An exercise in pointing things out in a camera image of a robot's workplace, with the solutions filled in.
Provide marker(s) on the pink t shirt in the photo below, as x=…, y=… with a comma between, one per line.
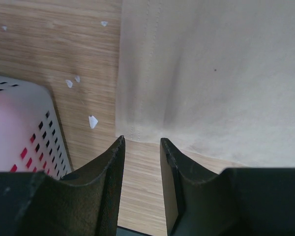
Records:
x=32, y=157

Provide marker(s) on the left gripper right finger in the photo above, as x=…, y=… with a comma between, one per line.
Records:
x=235, y=202

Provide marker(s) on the white plastic laundry basket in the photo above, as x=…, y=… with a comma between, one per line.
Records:
x=27, y=108

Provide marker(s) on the beige t shirt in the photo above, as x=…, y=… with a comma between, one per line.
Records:
x=216, y=77

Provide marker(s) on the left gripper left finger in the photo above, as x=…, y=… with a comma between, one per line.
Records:
x=84, y=202

